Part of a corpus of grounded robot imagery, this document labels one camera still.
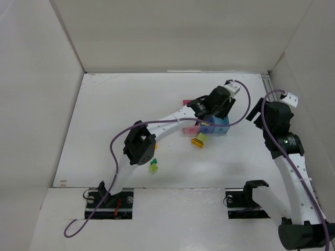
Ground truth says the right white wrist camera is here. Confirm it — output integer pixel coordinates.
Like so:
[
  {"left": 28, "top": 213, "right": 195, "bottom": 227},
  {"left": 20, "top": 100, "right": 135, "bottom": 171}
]
[{"left": 279, "top": 90, "right": 299, "bottom": 108}]

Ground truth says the pink plastic bin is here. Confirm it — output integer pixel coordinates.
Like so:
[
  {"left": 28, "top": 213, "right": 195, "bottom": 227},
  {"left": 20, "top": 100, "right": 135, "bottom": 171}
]
[{"left": 182, "top": 99, "right": 200, "bottom": 135}]

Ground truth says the light blue plastic bin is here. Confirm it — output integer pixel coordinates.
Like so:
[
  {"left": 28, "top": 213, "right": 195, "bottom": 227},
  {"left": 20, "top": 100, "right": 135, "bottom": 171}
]
[{"left": 213, "top": 116, "right": 230, "bottom": 135}]

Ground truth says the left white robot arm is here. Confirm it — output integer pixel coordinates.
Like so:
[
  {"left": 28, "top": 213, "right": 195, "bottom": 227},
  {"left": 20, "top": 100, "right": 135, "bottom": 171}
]
[{"left": 98, "top": 82, "right": 241, "bottom": 201}]

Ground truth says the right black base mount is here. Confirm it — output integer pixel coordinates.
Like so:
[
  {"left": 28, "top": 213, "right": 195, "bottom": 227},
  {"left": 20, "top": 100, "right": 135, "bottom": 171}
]
[{"left": 223, "top": 180, "right": 270, "bottom": 219}]

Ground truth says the lime yellow lego brick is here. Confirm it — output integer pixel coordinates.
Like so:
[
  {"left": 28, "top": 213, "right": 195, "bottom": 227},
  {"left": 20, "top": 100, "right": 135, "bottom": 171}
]
[{"left": 149, "top": 164, "right": 158, "bottom": 173}]

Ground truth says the aluminium rail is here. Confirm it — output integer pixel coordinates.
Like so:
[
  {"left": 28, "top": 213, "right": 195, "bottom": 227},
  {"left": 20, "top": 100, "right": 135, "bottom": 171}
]
[{"left": 260, "top": 73, "right": 277, "bottom": 101}]

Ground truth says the purple plastic bin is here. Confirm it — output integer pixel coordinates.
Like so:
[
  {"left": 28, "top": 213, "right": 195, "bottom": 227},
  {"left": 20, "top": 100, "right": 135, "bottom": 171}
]
[{"left": 199, "top": 121, "right": 215, "bottom": 134}]

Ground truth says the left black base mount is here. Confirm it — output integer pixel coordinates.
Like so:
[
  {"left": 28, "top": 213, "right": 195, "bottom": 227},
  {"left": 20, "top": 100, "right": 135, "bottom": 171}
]
[{"left": 83, "top": 188, "right": 134, "bottom": 220}]

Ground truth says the light yellow lego on orange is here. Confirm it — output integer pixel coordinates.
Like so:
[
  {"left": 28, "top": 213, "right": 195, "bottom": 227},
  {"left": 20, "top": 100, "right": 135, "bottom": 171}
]
[{"left": 196, "top": 133, "right": 208, "bottom": 143}]

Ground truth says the orange striped lego brick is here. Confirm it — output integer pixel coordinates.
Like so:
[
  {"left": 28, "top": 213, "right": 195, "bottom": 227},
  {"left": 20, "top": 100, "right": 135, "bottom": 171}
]
[{"left": 192, "top": 138, "right": 204, "bottom": 149}]

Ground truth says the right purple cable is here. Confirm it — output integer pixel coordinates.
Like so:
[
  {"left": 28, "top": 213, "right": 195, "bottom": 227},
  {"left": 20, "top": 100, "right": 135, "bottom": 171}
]
[{"left": 261, "top": 89, "right": 330, "bottom": 250}]

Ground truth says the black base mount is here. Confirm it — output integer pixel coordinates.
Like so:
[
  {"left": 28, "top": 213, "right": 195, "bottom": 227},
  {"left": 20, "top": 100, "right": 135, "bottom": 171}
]
[
  {"left": 83, "top": 188, "right": 134, "bottom": 220},
  {"left": 223, "top": 180, "right": 270, "bottom": 219}
]

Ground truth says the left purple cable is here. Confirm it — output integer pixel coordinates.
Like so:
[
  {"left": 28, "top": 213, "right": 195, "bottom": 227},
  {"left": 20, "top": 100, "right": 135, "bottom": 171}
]
[{"left": 64, "top": 81, "right": 251, "bottom": 238}]

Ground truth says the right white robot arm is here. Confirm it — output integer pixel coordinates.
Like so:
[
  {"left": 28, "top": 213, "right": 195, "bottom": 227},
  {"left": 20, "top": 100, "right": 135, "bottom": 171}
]
[{"left": 243, "top": 98, "right": 334, "bottom": 250}]

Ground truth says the purple cable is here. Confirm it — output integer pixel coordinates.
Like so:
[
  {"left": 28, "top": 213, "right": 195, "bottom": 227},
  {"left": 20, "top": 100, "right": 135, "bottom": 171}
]
[
  {"left": 64, "top": 81, "right": 251, "bottom": 238},
  {"left": 261, "top": 89, "right": 330, "bottom": 250}
]

